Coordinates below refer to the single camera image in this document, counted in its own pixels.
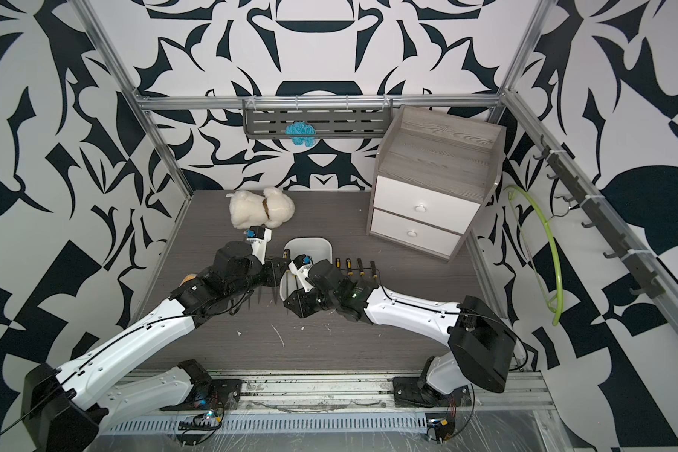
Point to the grey wall hook rail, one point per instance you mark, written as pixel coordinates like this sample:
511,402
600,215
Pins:
602,217

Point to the grey white drawer cabinet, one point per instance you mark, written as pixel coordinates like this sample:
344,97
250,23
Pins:
434,173

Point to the grey wall shelf rack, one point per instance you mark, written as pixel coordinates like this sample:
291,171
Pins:
339,121

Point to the yellow sponge pad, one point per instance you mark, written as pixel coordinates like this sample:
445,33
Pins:
190,278

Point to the white plastic storage box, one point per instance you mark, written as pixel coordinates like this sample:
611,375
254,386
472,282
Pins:
304,253

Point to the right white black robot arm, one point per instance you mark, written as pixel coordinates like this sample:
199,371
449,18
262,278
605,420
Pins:
480,345

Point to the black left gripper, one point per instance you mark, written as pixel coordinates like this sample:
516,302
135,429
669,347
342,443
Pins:
273,267

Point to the green hoop tube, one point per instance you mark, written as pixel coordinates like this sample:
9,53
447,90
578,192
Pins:
546,262

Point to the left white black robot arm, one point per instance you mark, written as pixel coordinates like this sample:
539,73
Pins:
66,408

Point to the teal crumpled cloth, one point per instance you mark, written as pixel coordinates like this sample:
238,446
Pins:
301,133

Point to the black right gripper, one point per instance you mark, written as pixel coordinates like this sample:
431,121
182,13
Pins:
299,307

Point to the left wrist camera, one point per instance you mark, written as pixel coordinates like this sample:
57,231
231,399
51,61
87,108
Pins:
258,237

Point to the white plush toy animal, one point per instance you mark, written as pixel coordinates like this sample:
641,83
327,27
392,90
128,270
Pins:
271,209

